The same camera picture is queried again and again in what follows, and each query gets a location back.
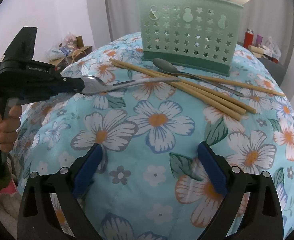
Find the dark grey side cabinet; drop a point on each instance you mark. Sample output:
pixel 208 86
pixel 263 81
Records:
pixel 246 61

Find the cardboard box with clutter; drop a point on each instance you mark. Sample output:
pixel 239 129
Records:
pixel 70 50

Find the red thermos bottle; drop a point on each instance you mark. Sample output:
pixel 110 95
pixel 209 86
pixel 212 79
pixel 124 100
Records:
pixel 248 39

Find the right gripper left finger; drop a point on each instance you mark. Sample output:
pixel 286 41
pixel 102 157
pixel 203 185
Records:
pixel 37 217

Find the grey curtain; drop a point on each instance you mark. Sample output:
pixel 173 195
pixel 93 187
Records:
pixel 273 20

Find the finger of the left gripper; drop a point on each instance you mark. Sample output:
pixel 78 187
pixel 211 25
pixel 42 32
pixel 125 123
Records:
pixel 69 85

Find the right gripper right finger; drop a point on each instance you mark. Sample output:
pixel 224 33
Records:
pixel 262 218

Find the person's left hand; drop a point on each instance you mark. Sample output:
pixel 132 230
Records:
pixel 8 128

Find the purple cup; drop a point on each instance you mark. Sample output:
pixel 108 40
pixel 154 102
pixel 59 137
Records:
pixel 259 40

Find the wooden chopstick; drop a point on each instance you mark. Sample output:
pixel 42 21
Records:
pixel 243 85
pixel 199 99
pixel 223 103
pixel 187 91

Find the mint green utensil holder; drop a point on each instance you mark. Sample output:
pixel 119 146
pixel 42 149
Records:
pixel 199 34

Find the brown paper roll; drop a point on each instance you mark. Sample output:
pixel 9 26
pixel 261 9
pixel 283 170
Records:
pixel 256 51

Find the white plastic bag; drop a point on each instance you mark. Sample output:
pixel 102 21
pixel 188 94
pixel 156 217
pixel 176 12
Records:
pixel 271 48

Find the floral blue tablecloth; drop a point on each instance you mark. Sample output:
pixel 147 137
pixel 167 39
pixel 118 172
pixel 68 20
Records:
pixel 150 184

